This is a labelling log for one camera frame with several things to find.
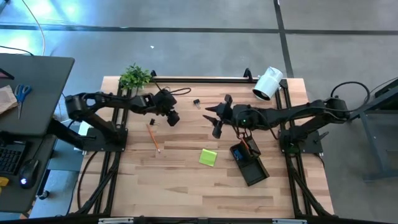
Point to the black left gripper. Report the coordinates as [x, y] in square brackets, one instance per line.
[164, 101]

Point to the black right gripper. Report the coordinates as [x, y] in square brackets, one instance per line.
[228, 115]

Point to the black binder clip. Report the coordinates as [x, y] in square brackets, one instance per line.
[196, 101]
[152, 121]

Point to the orange pencil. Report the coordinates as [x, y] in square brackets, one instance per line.
[152, 137]
[245, 144]

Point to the green sticky note pad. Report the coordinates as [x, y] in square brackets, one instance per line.
[208, 157]

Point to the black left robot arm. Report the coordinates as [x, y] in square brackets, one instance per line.
[124, 101]

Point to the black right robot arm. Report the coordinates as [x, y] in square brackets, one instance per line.
[295, 112]

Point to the green potted plant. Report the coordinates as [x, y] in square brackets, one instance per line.
[134, 77]

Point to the black side desk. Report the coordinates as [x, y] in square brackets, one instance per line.
[46, 93]

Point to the black caster wheel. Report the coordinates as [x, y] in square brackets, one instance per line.
[44, 195]

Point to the black computer mouse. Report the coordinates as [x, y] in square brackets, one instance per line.
[29, 172]

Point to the brown paper bag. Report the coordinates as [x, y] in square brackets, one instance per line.
[6, 99]

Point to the dark metal side stand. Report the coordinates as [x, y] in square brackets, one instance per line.
[377, 146]

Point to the black keyboard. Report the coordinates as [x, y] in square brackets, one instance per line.
[9, 158]

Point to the yellow object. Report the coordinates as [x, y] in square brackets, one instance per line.
[3, 182]

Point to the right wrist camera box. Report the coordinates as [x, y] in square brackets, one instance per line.
[217, 132]

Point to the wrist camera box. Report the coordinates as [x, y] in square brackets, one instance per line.
[173, 119]
[217, 132]

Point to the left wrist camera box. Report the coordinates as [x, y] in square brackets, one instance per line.
[173, 119]

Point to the black table frame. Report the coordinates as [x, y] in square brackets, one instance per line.
[202, 80]

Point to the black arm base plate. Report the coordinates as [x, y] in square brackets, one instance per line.
[311, 146]
[93, 146]

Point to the silver frame bracket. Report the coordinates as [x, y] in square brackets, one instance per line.
[289, 221]
[115, 220]

